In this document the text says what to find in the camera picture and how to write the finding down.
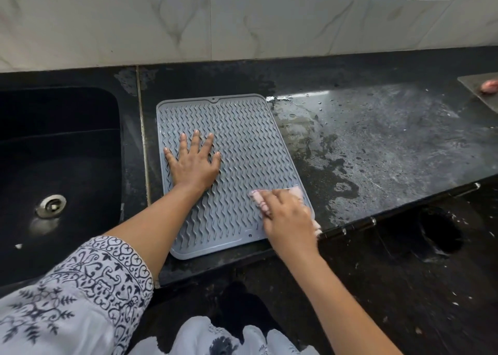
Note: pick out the person's left hand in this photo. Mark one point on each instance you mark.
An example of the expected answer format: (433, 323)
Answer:
(193, 169)

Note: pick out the person's right hand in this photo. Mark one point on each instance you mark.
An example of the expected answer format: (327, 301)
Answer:
(288, 220)

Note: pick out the person's left little finger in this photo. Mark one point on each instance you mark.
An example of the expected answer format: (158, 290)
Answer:
(171, 157)

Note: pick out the person's left middle finger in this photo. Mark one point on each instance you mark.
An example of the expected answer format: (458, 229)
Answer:
(194, 144)

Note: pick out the person's left thumb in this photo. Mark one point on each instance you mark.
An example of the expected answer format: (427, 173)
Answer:
(215, 165)

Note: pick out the person's right fingers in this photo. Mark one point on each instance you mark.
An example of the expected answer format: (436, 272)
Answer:
(261, 202)

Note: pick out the grey ribbed silicone drying mat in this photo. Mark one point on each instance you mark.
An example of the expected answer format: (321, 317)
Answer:
(241, 152)

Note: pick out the pink cleaning cloth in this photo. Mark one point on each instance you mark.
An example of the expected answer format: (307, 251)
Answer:
(298, 194)

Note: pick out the person's right forearm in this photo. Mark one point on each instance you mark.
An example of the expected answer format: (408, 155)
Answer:
(334, 308)

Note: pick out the person's left forearm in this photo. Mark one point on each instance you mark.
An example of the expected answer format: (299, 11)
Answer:
(155, 222)

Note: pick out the black kitchen sink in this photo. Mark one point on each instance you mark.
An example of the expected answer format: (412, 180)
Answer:
(58, 180)

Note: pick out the steel sink drain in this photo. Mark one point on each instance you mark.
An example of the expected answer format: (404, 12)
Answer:
(51, 206)

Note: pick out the white patterned garment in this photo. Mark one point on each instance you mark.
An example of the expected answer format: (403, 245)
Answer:
(77, 304)

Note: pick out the grey cutting board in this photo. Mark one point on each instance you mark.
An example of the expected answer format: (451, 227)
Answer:
(480, 90)

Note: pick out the pink onion piece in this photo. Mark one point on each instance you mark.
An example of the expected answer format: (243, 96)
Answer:
(489, 86)

